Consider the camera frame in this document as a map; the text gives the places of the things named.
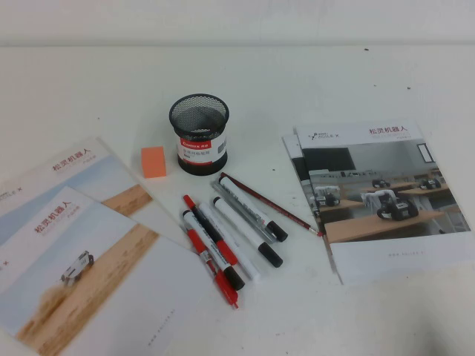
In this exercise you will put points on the clear plastic pen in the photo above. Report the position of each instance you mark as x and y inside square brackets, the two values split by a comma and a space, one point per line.
[237, 207]

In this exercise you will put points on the black mesh pen holder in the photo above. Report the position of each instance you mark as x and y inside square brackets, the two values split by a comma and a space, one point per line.
[198, 150]

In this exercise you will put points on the thin black and red pen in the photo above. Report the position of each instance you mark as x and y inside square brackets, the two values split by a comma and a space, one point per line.
[206, 224]

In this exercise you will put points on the red retractable pen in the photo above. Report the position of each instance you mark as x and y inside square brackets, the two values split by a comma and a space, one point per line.
[228, 289]

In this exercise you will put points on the white marker with black cap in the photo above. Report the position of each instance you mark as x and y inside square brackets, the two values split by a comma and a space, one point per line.
[241, 226]
[248, 205]

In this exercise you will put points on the dark red pencil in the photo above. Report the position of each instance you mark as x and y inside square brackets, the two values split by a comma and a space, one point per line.
[271, 204]

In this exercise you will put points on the classroom robot brochure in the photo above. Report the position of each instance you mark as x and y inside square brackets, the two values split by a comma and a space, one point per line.
[378, 193]
[297, 155]

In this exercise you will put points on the all white marker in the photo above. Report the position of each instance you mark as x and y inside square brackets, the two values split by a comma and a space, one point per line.
[237, 252]

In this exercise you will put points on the red marker with black cap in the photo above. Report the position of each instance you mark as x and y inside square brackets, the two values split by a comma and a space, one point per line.
[208, 248]

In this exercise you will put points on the orange rectangular block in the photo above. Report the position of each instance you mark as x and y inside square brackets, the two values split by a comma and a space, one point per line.
[152, 163]

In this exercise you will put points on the desert brochure with faded cover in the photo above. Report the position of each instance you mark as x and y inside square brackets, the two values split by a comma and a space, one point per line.
[92, 174]

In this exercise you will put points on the desert brochure with white vehicle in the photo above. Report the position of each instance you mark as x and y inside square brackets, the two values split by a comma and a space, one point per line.
[111, 282]

